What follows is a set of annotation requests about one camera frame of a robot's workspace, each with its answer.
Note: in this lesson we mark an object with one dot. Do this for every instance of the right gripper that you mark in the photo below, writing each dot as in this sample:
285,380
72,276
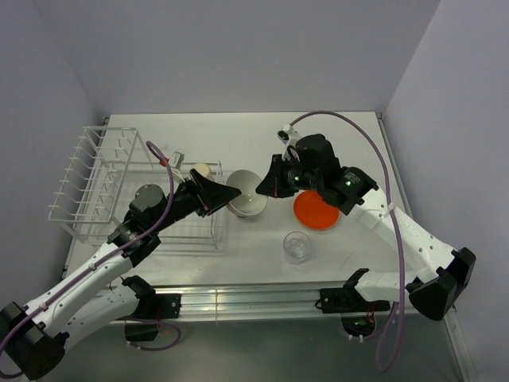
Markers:
273,185

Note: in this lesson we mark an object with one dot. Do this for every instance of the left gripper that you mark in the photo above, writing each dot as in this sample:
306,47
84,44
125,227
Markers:
212,195

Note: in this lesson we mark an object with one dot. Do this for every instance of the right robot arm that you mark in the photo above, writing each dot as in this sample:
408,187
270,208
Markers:
432,274

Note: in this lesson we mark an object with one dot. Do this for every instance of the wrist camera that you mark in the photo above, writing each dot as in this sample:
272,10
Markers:
288,135
176,160

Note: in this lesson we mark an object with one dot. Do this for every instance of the clear glass tumbler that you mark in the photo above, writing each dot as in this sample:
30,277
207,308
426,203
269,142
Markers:
297,247

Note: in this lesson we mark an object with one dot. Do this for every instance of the steel cup brown base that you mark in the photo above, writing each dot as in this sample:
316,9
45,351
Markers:
204,170
239,214

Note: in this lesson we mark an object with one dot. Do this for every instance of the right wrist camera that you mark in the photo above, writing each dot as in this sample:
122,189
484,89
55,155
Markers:
288,135

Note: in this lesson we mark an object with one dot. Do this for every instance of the white ceramic bowl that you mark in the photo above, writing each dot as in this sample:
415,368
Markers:
249,202

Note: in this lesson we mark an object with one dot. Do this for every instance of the aluminium mounting rail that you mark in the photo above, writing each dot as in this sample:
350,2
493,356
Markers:
238,300

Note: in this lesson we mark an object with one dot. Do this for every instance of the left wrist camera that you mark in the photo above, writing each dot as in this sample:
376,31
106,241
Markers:
176,160

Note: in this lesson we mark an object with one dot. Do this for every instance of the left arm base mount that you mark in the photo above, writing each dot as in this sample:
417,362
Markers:
165,306

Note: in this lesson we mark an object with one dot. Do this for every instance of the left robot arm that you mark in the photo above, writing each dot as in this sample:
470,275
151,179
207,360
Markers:
37,334

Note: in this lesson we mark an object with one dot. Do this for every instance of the orange plate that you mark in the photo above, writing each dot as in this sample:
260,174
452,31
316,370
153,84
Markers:
312,212

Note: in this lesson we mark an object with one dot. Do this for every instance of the white wire dish rack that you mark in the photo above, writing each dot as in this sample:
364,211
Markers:
109,165

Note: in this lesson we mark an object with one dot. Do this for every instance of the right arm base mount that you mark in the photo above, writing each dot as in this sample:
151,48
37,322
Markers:
333,301

